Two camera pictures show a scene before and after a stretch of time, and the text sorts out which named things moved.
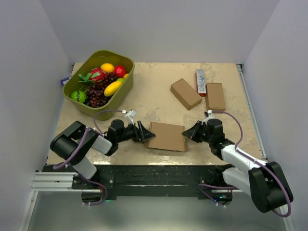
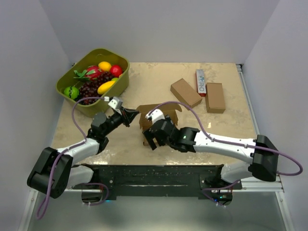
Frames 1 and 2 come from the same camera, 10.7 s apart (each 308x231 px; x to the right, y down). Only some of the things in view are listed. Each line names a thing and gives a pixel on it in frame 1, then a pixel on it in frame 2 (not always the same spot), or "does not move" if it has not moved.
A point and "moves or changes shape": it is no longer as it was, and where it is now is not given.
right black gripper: x=192 y=133 → x=149 y=134
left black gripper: x=145 y=134 → x=127 y=114
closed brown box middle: x=186 y=95 does not move
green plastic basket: x=115 y=58 moves or changes shape
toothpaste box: x=201 y=82 does not move
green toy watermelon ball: x=79 y=96 → x=71 y=92
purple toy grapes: x=108 y=78 → x=103 y=77
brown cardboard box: x=168 y=136 moves or changes shape
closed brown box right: x=215 y=100 does not move
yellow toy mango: x=111 y=87 → x=104 y=87
